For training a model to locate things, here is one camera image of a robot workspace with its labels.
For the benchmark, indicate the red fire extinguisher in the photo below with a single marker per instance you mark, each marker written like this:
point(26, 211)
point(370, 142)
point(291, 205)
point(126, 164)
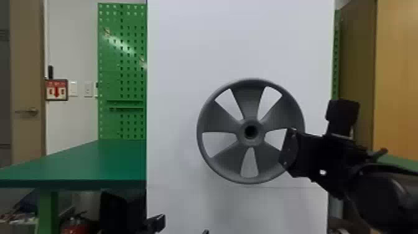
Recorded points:
point(75, 226)

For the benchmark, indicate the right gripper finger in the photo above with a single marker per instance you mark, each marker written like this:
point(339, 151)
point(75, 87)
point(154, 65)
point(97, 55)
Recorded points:
point(288, 151)

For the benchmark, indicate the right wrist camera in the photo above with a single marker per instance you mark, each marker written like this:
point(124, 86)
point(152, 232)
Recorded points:
point(342, 115)

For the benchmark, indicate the grey wheel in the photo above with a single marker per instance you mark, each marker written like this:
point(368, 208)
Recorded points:
point(219, 121)

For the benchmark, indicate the white panel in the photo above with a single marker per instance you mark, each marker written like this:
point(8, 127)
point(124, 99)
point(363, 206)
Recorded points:
point(183, 98)

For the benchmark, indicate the white wall switch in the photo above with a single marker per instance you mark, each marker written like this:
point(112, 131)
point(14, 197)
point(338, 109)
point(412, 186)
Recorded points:
point(88, 89)
point(72, 89)

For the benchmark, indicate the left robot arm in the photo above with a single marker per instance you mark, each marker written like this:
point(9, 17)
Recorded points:
point(120, 212)

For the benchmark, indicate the red and white wall sign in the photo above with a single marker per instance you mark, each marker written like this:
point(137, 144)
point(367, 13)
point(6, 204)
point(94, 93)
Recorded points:
point(56, 89)

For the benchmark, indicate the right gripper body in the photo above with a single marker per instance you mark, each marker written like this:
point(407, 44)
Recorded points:
point(321, 157)

